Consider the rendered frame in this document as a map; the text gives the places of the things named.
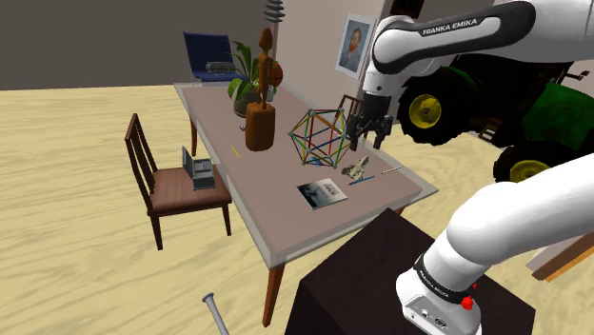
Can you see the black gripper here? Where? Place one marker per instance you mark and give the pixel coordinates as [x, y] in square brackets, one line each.
[377, 107]

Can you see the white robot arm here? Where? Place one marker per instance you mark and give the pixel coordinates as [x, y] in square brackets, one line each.
[510, 222]

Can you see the camouflage toy plane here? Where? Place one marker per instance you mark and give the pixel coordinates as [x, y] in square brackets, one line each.
[356, 169]

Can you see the dark wooden slatted chair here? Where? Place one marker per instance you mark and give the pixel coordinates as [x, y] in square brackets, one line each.
[347, 103]

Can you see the pale thin stick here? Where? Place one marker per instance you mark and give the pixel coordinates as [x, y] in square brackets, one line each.
[392, 170]

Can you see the blue pen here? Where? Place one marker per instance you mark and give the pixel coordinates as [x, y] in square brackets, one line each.
[362, 180]

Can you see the multicolour rod polyhedron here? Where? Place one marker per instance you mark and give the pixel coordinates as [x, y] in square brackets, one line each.
[317, 114]

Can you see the grey picture book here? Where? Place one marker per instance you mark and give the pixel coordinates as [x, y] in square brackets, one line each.
[321, 193]

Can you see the grey-topped table with wooden legs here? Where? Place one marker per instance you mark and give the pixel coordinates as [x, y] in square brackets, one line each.
[278, 195]

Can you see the orange basketball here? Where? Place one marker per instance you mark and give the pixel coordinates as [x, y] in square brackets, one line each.
[278, 74]

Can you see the brown wooden figure statue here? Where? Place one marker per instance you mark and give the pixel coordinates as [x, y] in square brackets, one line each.
[260, 127]

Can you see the yellow pencil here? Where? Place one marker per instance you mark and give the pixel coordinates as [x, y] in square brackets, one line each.
[235, 151]

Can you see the green potted plant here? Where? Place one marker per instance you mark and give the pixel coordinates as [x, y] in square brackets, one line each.
[243, 81]

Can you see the dark robot stand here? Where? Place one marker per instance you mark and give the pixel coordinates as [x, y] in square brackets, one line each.
[352, 278]

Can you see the grey ribbed floor lamp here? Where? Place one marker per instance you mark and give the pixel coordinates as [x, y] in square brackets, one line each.
[274, 11]

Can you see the grey open laptop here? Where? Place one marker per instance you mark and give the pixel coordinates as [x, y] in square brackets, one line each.
[202, 174]

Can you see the green tractor with yellow wheels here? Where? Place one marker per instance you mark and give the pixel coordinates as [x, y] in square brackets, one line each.
[552, 111]

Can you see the blue armchair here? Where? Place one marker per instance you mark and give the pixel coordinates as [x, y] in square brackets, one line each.
[204, 48]

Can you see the brown wooden chair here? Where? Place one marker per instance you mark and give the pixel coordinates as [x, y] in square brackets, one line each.
[181, 190]

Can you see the wooden board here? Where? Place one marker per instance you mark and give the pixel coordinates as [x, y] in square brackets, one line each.
[564, 257]

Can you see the grey baseball bat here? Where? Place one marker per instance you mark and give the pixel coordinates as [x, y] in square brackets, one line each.
[216, 315]

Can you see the framed portrait wall picture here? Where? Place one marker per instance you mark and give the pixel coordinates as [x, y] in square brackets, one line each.
[353, 44]

